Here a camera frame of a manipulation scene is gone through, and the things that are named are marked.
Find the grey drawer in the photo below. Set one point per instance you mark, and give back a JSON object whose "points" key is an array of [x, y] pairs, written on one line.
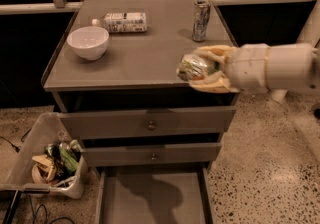
{"points": [[154, 194], [140, 155], [134, 123]]}

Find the lying labelled plastic bottle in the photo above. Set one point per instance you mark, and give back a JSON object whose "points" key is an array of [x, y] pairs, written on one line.
{"points": [[129, 22]]}

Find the tall silver energy can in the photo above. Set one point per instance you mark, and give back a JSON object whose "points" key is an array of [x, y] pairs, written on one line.
{"points": [[202, 9]]}

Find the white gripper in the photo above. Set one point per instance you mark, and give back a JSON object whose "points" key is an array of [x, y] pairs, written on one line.
{"points": [[248, 68]]}

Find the brass top drawer knob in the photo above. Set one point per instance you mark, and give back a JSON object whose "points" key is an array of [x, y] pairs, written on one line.
{"points": [[151, 125]]}

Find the green bottle in bin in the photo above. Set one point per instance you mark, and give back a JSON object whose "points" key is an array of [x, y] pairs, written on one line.
{"points": [[68, 158]]}

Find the brass drawer knob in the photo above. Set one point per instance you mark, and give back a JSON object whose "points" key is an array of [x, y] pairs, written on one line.
{"points": [[151, 125], [153, 157]]}

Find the grey top drawer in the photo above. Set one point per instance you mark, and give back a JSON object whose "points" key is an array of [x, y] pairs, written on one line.
{"points": [[134, 123]]}

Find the brass middle drawer knob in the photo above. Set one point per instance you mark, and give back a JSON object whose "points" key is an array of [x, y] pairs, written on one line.
{"points": [[153, 157]]}

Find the grey middle drawer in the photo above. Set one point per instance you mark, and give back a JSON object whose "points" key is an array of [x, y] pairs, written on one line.
{"points": [[140, 155]]}

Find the grey drawer cabinet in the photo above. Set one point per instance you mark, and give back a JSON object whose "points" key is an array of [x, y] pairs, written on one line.
{"points": [[137, 72]]}

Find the yellow packet in bin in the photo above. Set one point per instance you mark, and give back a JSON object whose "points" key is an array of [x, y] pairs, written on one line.
{"points": [[47, 165]]}

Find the grey bottom drawer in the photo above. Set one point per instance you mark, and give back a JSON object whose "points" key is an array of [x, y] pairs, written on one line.
{"points": [[154, 194]]}

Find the green white 7up can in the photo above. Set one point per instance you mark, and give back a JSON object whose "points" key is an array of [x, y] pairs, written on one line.
{"points": [[194, 67]]}

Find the white ceramic bowl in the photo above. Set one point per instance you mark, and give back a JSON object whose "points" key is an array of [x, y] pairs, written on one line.
{"points": [[89, 42]]}

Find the clear plastic bin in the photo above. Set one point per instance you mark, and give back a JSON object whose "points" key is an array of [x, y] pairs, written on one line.
{"points": [[47, 135]]}

